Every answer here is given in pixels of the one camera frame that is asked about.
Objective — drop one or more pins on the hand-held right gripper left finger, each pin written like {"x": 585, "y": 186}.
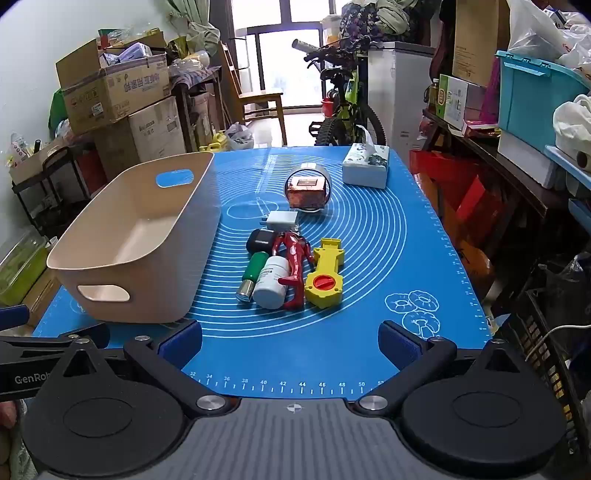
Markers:
{"x": 182, "y": 346}

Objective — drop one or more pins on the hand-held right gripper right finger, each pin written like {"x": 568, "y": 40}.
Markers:
{"x": 397, "y": 346}

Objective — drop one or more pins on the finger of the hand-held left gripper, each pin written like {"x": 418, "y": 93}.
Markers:
{"x": 11, "y": 318}
{"x": 37, "y": 346}

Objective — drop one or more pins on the yellow plastic toy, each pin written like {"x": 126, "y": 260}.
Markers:
{"x": 325, "y": 281}

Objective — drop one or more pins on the green cylindrical bottle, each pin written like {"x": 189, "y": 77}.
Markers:
{"x": 254, "y": 272}

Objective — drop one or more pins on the white pill bottle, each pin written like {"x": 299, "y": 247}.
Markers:
{"x": 270, "y": 286}

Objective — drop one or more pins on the beige plastic basket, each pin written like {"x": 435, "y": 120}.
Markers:
{"x": 138, "y": 240}

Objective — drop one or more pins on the black earbuds case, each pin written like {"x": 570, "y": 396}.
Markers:
{"x": 258, "y": 240}

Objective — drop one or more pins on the red action figure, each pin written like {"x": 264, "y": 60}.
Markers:
{"x": 295, "y": 258}

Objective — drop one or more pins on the white wall charger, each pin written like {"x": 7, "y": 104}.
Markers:
{"x": 281, "y": 220}

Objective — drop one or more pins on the person's left hand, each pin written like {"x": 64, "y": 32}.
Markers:
{"x": 7, "y": 415}

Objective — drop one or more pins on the green lidded container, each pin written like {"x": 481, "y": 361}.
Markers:
{"x": 18, "y": 267}

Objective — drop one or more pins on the blue silicone baking mat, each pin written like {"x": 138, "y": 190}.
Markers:
{"x": 369, "y": 258}

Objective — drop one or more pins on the black metal cart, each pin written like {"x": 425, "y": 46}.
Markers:
{"x": 51, "y": 184}

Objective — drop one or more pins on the black plastic crate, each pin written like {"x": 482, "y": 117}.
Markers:
{"x": 549, "y": 369}

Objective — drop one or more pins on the red paper bags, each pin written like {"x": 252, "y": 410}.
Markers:
{"x": 443, "y": 184}

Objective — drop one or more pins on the floral tissue box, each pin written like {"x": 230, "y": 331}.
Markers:
{"x": 364, "y": 173}

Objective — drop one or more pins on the red patterned gift box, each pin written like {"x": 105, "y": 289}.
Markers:
{"x": 304, "y": 196}

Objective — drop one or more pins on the clear tape roll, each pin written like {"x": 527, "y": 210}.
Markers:
{"x": 318, "y": 167}

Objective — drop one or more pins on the dark wooden long table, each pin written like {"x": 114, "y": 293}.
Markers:
{"x": 508, "y": 175}

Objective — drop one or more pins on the yellow plastic jug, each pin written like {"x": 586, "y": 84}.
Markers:
{"x": 214, "y": 143}

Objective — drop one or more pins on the grey plastic bag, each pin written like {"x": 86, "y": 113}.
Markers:
{"x": 240, "y": 136}

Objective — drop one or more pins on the pink flat box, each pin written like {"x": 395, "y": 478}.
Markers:
{"x": 482, "y": 128}

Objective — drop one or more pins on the green black bicycle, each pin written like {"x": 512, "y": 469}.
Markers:
{"x": 346, "y": 115}

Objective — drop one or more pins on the open brown cardboard box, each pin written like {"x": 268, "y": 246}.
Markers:
{"x": 111, "y": 92}

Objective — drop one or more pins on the red bucket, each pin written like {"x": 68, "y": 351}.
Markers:
{"x": 328, "y": 107}

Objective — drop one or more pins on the green white carton box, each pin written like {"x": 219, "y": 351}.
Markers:
{"x": 455, "y": 101}

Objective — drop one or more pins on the white chest freezer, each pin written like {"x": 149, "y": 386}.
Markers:
{"x": 401, "y": 92}

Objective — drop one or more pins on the orange drink bottle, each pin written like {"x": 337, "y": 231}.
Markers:
{"x": 434, "y": 94}

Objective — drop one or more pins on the wooden chair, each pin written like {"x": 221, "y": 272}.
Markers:
{"x": 258, "y": 97}

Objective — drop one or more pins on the dark wooden side table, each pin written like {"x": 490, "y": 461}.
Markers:
{"x": 196, "y": 78}

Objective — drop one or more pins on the teal plastic storage bin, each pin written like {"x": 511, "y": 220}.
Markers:
{"x": 531, "y": 101}

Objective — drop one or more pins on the small white plastic bag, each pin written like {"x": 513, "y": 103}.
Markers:
{"x": 572, "y": 129}

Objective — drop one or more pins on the brown cardboard panel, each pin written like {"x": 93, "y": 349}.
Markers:
{"x": 475, "y": 41}

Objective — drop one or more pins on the green curtain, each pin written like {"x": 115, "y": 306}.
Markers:
{"x": 198, "y": 27}

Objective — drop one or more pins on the pile of clothes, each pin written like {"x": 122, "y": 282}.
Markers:
{"x": 383, "y": 18}

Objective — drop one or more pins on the large white plastic bag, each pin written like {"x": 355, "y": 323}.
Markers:
{"x": 535, "y": 27}

